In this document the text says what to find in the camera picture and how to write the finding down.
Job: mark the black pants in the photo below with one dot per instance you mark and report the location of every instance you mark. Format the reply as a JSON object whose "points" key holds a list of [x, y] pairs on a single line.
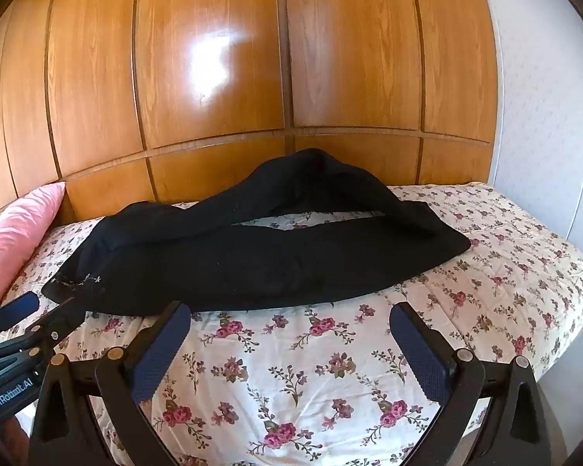
{"points": [[252, 267]]}

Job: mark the floral bed sheet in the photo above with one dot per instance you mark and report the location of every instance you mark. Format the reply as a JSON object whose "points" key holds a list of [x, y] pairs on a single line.
{"points": [[320, 374]]}

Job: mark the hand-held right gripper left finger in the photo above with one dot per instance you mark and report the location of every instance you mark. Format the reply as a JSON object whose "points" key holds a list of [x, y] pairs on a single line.
{"points": [[161, 349]]}

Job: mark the wooden headboard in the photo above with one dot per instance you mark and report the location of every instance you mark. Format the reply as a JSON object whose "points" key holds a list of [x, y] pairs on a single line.
{"points": [[223, 58]]}

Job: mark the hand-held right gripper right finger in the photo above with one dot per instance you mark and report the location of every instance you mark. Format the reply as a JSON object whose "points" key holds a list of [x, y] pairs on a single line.
{"points": [[418, 352]]}

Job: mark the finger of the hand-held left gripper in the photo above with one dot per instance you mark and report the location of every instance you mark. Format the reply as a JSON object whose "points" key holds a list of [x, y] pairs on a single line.
{"points": [[15, 310], [56, 323]]}

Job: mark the pink pillow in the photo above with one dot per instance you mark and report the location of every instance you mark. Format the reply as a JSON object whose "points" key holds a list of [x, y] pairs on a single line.
{"points": [[14, 238]]}

